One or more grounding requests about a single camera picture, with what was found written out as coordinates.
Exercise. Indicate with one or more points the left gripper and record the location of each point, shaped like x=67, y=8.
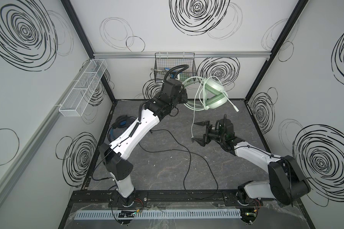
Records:
x=182, y=96

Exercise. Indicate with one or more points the black corner frame post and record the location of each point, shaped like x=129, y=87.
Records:
x=67, y=5

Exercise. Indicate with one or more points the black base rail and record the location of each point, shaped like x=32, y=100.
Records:
x=148, y=198

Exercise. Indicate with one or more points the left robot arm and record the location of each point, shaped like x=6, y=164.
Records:
x=116, y=154

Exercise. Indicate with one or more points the black and blue headphones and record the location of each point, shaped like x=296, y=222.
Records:
x=123, y=121

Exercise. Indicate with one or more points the right corner frame post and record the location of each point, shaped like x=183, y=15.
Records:
x=296, y=13

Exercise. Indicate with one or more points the clear wall shelf bin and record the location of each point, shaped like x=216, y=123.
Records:
x=88, y=89

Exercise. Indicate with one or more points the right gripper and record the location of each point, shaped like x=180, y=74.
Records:
x=208, y=133

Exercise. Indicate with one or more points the side wall aluminium rail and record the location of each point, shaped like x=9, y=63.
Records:
x=22, y=160

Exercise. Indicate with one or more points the white slotted cable duct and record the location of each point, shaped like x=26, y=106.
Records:
x=159, y=214

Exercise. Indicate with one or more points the mint green headphones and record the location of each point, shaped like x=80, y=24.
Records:
x=210, y=94

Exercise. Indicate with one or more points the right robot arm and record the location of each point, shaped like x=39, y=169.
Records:
x=286, y=182

